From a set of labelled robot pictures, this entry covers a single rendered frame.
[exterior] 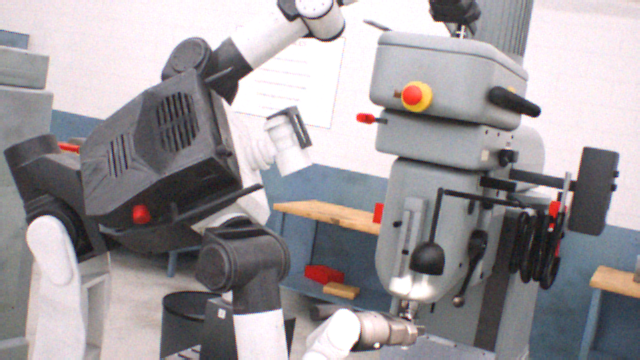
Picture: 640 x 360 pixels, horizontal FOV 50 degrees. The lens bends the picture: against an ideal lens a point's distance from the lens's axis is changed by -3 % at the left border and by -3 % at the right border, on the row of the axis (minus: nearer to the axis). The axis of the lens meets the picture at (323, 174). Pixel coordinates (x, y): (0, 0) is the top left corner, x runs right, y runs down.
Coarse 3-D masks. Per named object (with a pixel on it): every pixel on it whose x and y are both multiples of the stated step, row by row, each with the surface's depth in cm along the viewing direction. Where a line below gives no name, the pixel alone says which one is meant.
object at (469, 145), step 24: (408, 120) 151; (432, 120) 149; (456, 120) 148; (384, 144) 154; (408, 144) 151; (432, 144) 149; (456, 144) 147; (480, 144) 145; (504, 144) 165; (480, 168) 150; (504, 168) 173
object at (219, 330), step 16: (208, 304) 189; (224, 304) 187; (208, 320) 189; (224, 320) 186; (288, 320) 184; (208, 336) 189; (224, 336) 186; (288, 336) 186; (208, 352) 189; (224, 352) 186; (288, 352) 187
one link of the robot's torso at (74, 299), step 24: (48, 216) 137; (48, 240) 136; (48, 264) 137; (72, 264) 137; (96, 264) 152; (48, 288) 138; (72, 288) 137; (96, 288) 149; (48, 312) 140; (72, 312) 138; (96, 312) 150; (48, 336) 142; (72, 336) 141; (96, 336) 150
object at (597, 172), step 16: (592, 160) 165; (608, 160) 163; (592, 176) 165; (608, 176) 163; (576, 192) 167; (592, 192) 165; (608, 192) 164; (576, 208) 167; (592, 208) 165; (608, 208) 178; (576, 224) 167; (592, 224) 165
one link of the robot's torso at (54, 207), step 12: (48, 204) 139; (60, 204) 139; (36, 216) 139; (60, 216) 139; (72, 216) 140; (72, 228) 139; (84, 228) 142; (72, 240) 139; (84, 240) 141; (84, 252) 142
